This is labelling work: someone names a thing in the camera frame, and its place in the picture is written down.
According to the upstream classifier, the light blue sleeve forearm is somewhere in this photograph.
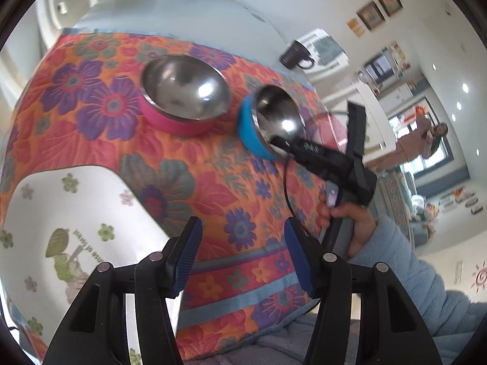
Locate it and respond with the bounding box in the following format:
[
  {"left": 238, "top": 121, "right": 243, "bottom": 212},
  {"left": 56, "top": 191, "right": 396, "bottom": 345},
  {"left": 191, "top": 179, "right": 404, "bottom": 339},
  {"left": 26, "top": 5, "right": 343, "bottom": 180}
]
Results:
[{"left": 350, "top": 217, "right": 486, "bottom": 364}]

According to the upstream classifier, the person's right hand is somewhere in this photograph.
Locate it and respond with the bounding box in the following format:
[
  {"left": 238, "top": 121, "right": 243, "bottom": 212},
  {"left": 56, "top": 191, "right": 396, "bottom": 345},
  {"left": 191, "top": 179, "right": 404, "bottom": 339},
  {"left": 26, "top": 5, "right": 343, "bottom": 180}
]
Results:
[{"left": 315, "top": 190, "right": 377, "bottom": 259}]

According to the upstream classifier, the dark mug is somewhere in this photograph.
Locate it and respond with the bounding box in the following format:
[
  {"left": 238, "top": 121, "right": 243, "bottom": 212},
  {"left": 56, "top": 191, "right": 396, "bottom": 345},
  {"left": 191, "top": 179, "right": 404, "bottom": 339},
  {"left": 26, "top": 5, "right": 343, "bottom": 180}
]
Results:
[{"left": 279, "top": 40, "right": 315, "bottom": 70}]

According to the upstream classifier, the colourful floral tablecloth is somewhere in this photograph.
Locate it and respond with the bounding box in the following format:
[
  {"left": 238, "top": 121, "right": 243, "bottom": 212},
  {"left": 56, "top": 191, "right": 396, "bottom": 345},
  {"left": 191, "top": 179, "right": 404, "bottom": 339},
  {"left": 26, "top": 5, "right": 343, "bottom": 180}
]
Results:
[{"left": 0, "top": 28, "right": 367, "bottom": 362}]

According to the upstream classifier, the pink steel bowl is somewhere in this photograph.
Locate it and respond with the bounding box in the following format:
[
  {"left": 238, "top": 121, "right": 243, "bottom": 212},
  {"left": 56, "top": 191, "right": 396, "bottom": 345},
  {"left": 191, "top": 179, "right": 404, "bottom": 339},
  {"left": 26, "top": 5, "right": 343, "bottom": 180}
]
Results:
[{"left": 139, "top": 54, "right": 232, "bottom": 137}]

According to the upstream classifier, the square white green-leaf plate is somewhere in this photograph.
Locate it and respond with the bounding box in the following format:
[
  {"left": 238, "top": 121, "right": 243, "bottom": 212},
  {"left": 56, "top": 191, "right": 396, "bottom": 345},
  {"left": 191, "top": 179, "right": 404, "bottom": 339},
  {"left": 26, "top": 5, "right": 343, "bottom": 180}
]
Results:
[{"left": 1, "top": 160, "right": 194, "bottom": 364}]

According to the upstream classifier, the blue steel bowl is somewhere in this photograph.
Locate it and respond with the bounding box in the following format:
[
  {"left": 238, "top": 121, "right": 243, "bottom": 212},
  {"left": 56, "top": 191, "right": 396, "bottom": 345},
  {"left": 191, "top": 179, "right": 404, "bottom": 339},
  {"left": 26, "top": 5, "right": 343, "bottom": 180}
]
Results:
[{"left": 237, "top": 85, "right": 305, "bottom": 161}]

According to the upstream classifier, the person in pink background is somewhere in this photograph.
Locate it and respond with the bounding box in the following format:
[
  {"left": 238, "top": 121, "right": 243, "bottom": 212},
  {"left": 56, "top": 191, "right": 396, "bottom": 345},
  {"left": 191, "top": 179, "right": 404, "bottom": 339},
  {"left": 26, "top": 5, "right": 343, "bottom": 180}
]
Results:
[{"left": 366, "top": 114, "right": 448, "bottom": 173}]

